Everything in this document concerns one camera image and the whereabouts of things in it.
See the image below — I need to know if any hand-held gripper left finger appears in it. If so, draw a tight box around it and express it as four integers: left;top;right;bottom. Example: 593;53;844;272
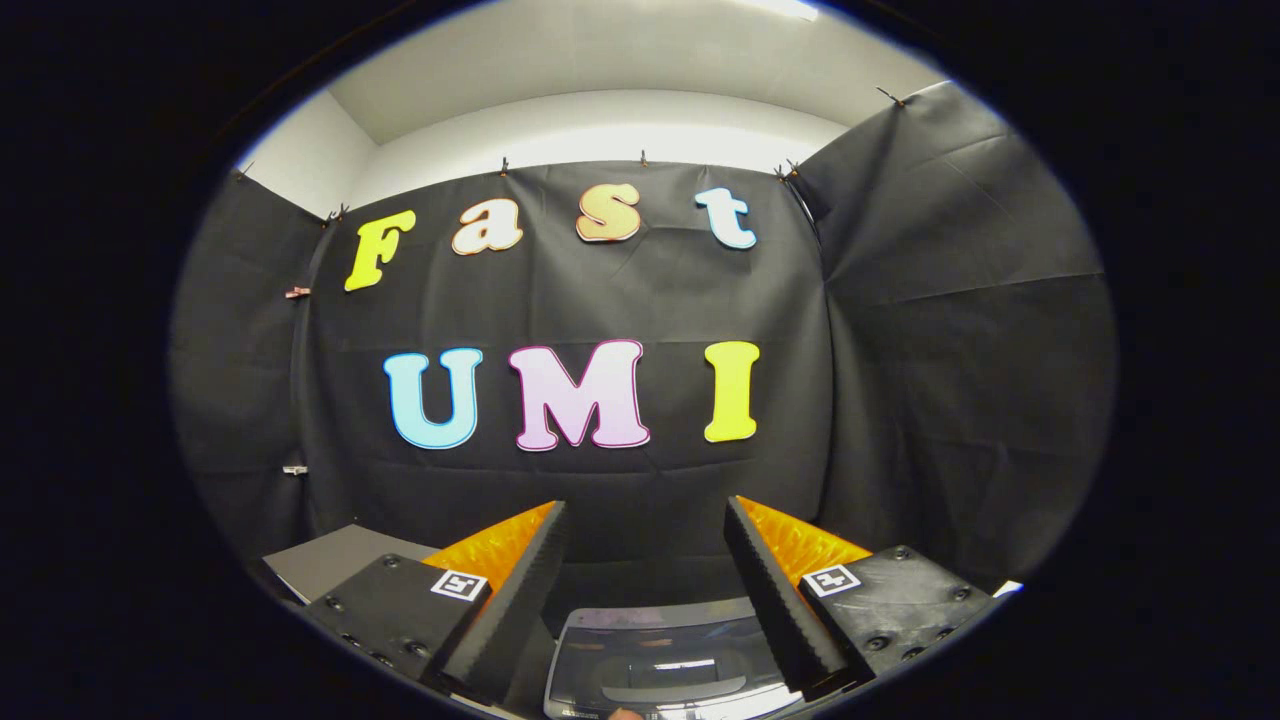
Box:
303;500;567;706

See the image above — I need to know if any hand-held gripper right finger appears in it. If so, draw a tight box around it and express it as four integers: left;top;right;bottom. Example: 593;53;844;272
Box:
724;495;996;701

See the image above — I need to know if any dark transparent washing machine lid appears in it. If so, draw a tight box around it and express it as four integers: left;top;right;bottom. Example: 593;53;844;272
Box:
545;597;801;719

